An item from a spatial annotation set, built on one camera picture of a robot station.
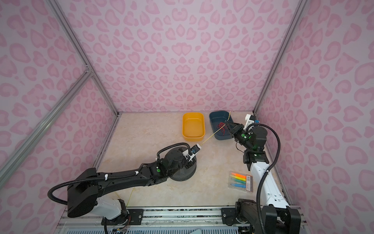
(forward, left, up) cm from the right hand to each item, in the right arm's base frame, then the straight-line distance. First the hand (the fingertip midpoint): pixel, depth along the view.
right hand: (227, 121), depth 72 cm
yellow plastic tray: (+19, +17, -28) cm, 38 cm away
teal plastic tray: (-2, +2, -5) cm, 6 cm away
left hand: (-9, +16, -11) cm, 21 cm away
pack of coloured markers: (-19, -11, -32) cm, 38 cm away
